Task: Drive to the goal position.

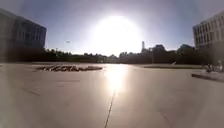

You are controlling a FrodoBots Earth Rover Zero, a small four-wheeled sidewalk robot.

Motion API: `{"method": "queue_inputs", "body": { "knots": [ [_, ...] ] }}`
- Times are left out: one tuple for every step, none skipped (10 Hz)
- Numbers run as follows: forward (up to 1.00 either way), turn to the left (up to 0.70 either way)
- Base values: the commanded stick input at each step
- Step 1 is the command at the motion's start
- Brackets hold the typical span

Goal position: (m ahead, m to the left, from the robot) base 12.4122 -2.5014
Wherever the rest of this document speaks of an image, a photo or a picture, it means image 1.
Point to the raised paved platform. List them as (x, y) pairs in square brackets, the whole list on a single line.
[(211, 76)]

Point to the pale building with window grid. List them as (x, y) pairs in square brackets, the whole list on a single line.
[(210, 33)]

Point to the grey paved plaza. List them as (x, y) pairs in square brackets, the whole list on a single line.
[(66, 100)]

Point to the group of people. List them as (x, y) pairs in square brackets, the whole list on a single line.
[(213, 67)]

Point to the row of trees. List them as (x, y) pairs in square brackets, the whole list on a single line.
[(150, 56)]

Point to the tall tower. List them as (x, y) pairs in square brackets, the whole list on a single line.
[(143, 45)]

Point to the dark glass building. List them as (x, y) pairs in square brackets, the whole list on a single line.
[(20, 38)]

